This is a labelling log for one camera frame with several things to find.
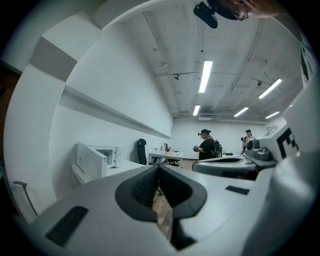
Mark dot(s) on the ceiling air vent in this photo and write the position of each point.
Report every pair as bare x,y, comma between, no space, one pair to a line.
209,117

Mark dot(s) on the white wall ledge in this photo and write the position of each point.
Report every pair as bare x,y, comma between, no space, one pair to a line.
112,113

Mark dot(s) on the red desk items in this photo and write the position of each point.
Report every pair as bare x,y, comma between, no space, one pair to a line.
167,148

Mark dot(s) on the white desk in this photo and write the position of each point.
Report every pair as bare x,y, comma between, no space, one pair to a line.
165,156
125,166

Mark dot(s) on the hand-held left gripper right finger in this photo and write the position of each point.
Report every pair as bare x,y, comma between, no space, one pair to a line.
215,215

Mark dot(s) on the black head-mounted camera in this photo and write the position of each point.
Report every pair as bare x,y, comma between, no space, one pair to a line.
206,13

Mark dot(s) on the white microwave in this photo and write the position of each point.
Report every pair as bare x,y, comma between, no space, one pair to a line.
92,160

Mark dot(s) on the black office chair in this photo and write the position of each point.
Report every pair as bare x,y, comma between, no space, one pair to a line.
142,152

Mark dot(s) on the long ceiling light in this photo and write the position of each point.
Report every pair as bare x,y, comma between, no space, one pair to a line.
270,88
196,110
241,112
272,115
205,76

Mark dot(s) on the person's head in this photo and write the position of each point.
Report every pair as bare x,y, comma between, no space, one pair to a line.
262,8

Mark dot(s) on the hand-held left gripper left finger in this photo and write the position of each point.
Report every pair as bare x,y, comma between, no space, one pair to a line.
100,220

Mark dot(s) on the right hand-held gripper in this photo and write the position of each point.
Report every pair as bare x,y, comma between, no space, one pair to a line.
295,190

